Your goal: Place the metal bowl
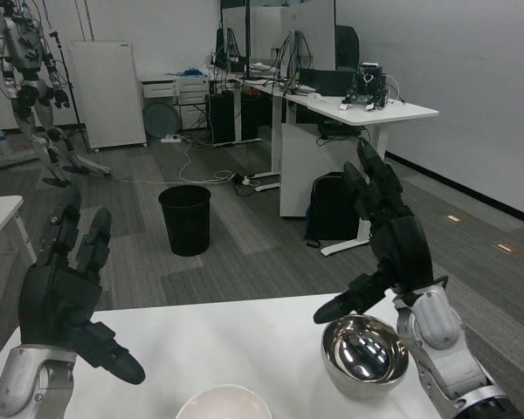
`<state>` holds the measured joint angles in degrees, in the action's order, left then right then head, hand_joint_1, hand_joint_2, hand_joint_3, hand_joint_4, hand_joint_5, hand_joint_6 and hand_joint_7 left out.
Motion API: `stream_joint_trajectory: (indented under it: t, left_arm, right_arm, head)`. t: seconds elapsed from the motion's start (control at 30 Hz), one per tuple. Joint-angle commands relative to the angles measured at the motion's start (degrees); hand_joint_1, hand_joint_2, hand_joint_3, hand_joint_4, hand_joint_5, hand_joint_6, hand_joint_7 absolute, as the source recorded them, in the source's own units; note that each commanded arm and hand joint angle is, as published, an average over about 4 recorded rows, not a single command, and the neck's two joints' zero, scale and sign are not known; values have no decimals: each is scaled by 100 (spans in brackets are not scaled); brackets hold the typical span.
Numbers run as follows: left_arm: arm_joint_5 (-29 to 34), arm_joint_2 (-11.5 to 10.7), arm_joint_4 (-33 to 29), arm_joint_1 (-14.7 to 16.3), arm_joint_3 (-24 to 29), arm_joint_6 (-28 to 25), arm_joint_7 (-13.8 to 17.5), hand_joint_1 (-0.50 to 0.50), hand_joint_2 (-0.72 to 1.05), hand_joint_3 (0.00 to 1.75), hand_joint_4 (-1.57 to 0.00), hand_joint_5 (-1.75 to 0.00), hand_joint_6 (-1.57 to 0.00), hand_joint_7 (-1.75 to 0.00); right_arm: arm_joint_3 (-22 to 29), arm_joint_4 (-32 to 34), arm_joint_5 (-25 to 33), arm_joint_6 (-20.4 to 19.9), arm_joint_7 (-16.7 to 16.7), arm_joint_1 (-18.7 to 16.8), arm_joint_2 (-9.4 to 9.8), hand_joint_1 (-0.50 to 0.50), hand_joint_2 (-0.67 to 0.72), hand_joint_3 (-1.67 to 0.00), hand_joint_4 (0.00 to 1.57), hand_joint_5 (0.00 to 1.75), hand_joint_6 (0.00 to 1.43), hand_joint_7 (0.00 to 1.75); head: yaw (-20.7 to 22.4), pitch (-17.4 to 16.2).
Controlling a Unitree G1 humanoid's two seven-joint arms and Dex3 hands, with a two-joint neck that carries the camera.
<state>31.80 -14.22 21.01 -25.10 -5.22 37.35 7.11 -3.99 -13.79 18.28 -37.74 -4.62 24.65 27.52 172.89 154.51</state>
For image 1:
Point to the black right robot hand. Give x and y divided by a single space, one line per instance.
401 249

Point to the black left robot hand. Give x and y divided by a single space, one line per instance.
57 305

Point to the shiny metal bowl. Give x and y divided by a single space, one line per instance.
362 353

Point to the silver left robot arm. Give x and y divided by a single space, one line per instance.
22 379

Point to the white bowl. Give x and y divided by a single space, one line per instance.
222 406

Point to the brass floor socket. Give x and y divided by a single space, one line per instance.
452 217
504 247

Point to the black backpack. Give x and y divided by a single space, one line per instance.
332 209

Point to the white office desk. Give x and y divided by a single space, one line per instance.
375 114

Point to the black trash bin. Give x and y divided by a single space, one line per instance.
185 224

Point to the small black robot device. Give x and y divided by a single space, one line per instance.
369 86

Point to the small white power adapter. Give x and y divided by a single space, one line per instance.
248 179

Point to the black box on desk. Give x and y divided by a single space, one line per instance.
325 82

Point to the black computer tower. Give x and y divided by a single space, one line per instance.
219 120
254 117

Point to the white power strip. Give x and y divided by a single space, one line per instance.
171 139

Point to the black office chair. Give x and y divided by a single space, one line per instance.
348 46

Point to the round grey tray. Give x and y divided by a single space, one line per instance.
158 120

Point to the white rolling board cabinet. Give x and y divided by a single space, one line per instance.
109 94

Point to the black tripod stand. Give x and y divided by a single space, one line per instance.
69 85

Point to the white-backed monitor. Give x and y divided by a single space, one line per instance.
312 32

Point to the white drawer cabinet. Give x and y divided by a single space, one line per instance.
190 91

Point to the grey humanoid robot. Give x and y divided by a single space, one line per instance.
26 50

